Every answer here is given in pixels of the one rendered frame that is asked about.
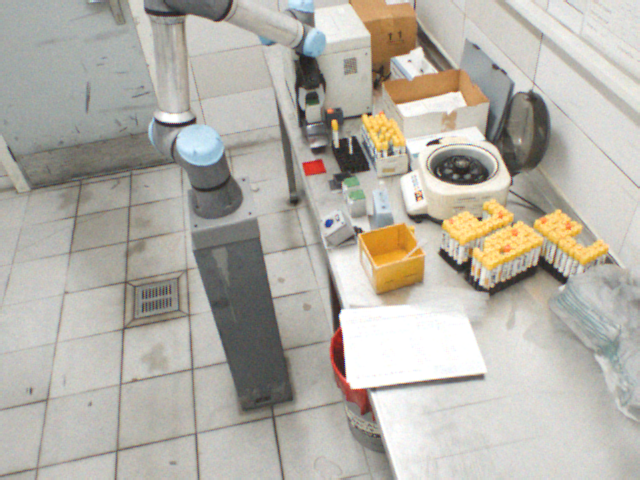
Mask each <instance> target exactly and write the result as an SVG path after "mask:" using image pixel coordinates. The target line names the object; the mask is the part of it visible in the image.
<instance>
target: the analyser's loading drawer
mask: <svg viewBox="0 0 640 480"><path fill-rule="evenodd" d="M299 115H300V118H301V121H302V124H303V127H304V130H305V133H306V135H307V138H308V141H309V145H310V147H316V146H322V145H327V144H330V141H329V133H327V132H326V130H325V127H324V123H323V122H322V121H318V122H313V123H308V122H307V119H306V114H305V112H300V113H299Z"/></svg>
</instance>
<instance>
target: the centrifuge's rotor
mask: <svg viewBox="0 0 640 480"><path fill-rule="evenodd" d="M433 174H434V175H435V176H436V177H438V178H440V179H442V180H444V181H447V182H451V183H458V184H471V183H477V182H481V181H484V180H486V179H487V178H488V177H489V173H488V170H487V168H486V167H485V166H484V165H483V164H482V163H481V162H480V161H478V160H477V159H475V158H473V157H469V156H452V157H449V158H447V159H445V160H444V161H442V162H440V163H439V164H438V165H437V166H436V167H435V169H434V173H433Z"/></svg>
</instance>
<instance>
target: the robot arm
mask: <svg viewBox="0 0 640 480"><path fill-rule="evenodd" d="M143 1H144V11H145V14H146V15H147V16H148V17H149V18H150V19H151V21H152V33H153V44H154V57H155V68H156V80H157V91H158V104H159V108H158V109H157V110H156V111H155V112H154V118H153V119H152V120H153V121H152V122H151V123H150V126H149V137H150V140H151V142H152V143H153V145H154V146H155V147H156V148H157V150H158V151H159V152H160V153H161V154H163V155H165V156H167V157H168V158H169V159H171V160H172V161H174V162H175V163H176V164H178V165H179V166H180V167H182V168H184V169H185V170H186V172H187V174H188V177H189V180H190V182H191V185H192V191H191V204H192V207H193V210H194V212H195V213H196V214H197V215H198V216H200V217H202V218H206V219H217V218H221V217H225V216H227V215H229V214H232V213H234V212H235V211H236V210H237V209H238V208H239V207H240V206H241V204H242V203H243V199H244V197H243V191H242V188H241V186H240V185H239V183H238V182H237V181H236V180H235V178H234V177H233V176H232V174H231V171H229V167H228V164H227V160H226V157H225V154H224V149H223V143H222V140H221V138H220V136H219V134H218V132H217V131H216V130H215V129H214V128H212V127H210V126H208V125H204V124H203V125H202V126H200V125H199V124H197V117H196V111H195V110H194V109H192V108H191V106H190V86H189V68H188V49H187V30H186V19H187V18H188V17H189V16H190V15H193V16H197V17H201V18H204V19H208V20H210V21H213V22H215V23H219V22H222V21H224V22H227V23H230V24H232V25H235V26H237V27H239V28H242V29H244V30H247V31H249V32H252V33H254V34H257V36H258V38H259V40H260V42H261V43H262V44H263V45H265V46H271V45H276V44H277V43H279V44H282V45H284V46H287V47H289V48H291V49H293V50H295V54H297V55H299V60H298V61H294V65H295V74H296V81H295V83H294V88H295V92H296V95H297V98H298V101H299V104H300V107H301V109H302V110H303V111H305V108H306V107H305V101H306V100H305V95H306V93H307V90H310V89H314V90H315V92H316V93H317V98H318V101H320V103H321V104H320V105H321V108H322V107H323V104H324V100H325V94H326V87H327V83H326V80H325V78H324V75H323V73H322V74H320V73H321V72H322V71H321V70H320V69H318V64H317V62H316V60H315V57H316V56H318V55H321V54H322V53H323V52H324V50H325V48H326V44H327V38H326V35H325V34H324V32H322V31H320V30H319V29H316V28H315V18H314V12H315V11H314V5H313V0H289V5H288V7H289V8H287V10H285V11H284V12H281V13H280V12H278V11H276V10H274V8H272V9H271V7H269V6H266V5H264V4H262V3H260V2H258V1H256V0H143ZM297 62H298V63H297ZM302 85H303V86H305V87H303V86H302Z"/></svg>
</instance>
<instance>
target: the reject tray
mask: <svg viewBox="0 0 640 480"><path fill-rule="evenodd" d="M302 167H303V170H304V173H305V176H310V175H315V174H321V173H327V171H326V168H325V165H324V163H323V160H322V159H321V160H314V161H309V162H304V163H302Z"/></svg>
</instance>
